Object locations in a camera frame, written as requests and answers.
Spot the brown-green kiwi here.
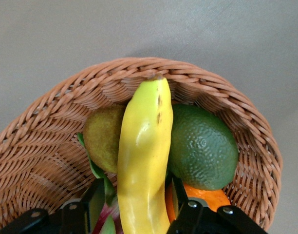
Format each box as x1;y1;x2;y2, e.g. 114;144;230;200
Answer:
83;104;127;174

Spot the brown table cover sheet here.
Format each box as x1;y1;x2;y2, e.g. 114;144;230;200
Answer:
0;0;298;234

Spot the yellow banana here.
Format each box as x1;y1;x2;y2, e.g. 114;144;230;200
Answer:
117;74;174;234

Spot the orange mandarin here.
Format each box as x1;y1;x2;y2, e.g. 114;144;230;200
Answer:
164;182;231;224

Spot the brown wicker basket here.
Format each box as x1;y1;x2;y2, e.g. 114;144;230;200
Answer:
0;57;284;234

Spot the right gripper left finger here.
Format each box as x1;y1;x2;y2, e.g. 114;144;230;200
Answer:
0;178;106;234

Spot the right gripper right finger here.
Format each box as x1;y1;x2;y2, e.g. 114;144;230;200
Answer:
168;177;269;234

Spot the green avocado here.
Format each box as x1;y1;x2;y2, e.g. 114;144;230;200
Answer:
167;104;240;192

